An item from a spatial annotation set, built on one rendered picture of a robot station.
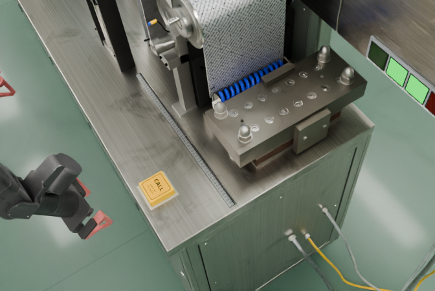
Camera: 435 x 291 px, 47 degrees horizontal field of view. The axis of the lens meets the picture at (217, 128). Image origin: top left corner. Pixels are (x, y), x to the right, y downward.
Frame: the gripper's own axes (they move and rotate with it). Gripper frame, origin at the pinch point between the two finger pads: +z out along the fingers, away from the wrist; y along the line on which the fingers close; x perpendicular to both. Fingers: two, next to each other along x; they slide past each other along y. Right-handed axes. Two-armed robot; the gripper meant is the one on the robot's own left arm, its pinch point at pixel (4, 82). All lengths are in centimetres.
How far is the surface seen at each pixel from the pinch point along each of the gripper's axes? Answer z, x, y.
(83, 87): 21.9, -8.7, -2.8
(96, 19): 19.5, -27.3, 8.1
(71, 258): 83, 66, 0
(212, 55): 10, -42, -41
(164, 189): 19, -8, -49
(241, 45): 15, -49, -42
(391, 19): 13, -72, -68
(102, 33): 25.1, -24.2, 8.1
